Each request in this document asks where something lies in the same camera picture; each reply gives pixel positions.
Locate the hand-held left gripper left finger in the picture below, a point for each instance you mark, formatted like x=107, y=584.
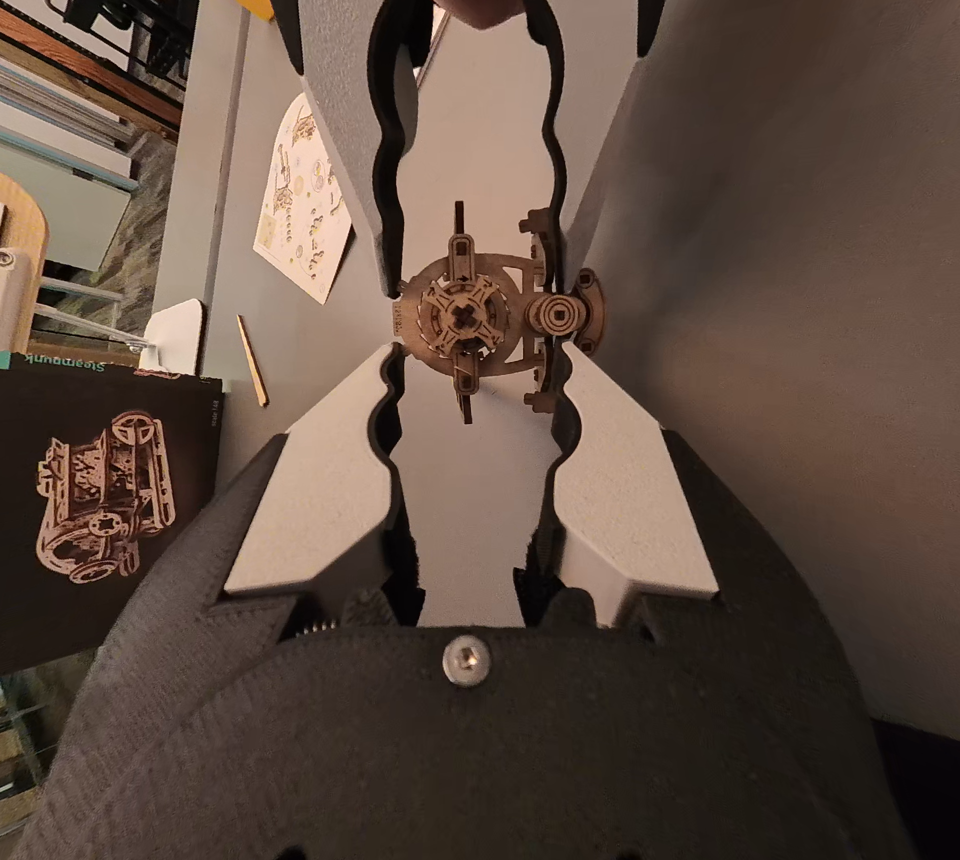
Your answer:
x=315, y=500

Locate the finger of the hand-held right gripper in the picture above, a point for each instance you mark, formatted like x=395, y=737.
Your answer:
x=337, y=12
x=600, y=12

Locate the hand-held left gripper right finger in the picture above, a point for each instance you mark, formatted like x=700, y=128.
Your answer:
x=630, y=500

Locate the wooden gear model assembly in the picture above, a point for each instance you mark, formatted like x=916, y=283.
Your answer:
x=457, y=320

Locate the black model kit box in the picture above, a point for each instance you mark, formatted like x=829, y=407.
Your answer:
x=172, y=425

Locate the thin wooden stick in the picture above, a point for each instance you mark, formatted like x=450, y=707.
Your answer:
x=252, y=361

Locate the assembly instruction sheet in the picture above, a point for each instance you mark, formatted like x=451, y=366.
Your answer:
x=307, y=200

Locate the white rounded stand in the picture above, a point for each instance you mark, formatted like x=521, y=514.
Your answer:
x=176, y=339

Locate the wooden display board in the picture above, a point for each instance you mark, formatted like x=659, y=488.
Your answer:
x=34, y=222

